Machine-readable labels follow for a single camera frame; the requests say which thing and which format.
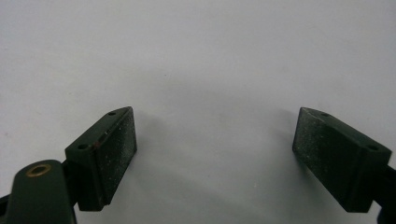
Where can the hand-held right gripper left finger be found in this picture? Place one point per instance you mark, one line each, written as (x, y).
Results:
(102, 161)

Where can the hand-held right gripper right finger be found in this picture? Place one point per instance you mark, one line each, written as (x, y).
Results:
(336, 161)

